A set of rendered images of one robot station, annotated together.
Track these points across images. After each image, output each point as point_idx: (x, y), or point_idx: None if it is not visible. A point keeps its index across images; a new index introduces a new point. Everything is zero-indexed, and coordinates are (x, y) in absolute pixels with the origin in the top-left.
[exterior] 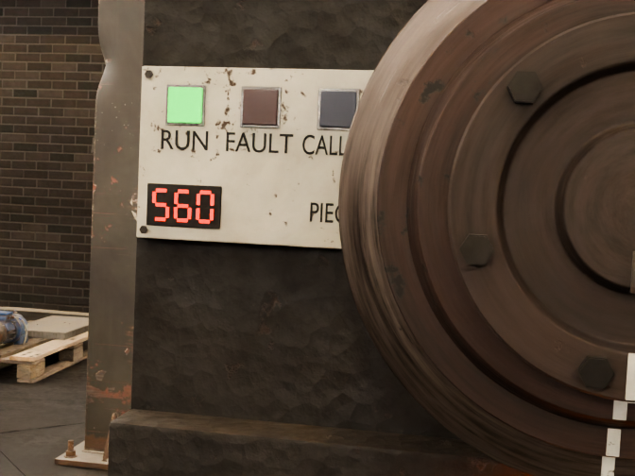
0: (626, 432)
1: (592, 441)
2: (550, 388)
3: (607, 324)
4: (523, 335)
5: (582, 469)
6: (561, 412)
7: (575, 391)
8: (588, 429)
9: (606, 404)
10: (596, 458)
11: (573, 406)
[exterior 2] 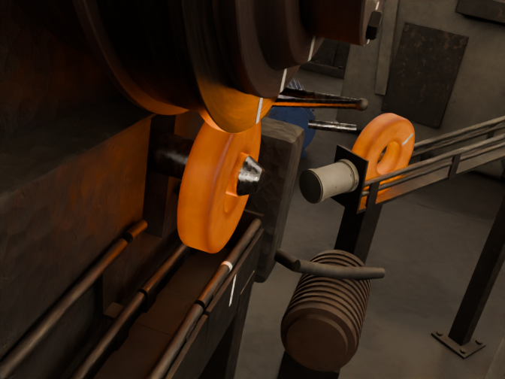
0: (287, 68)
1: (278, 85)
2: (300, 46)
3: None
4: (368, 0)
5: (253, 111)
6: (286, 66)
7: (305, 43)
8: (279, 75)
9: (309, 50)
10: (258, 98)
11: (301, 59)
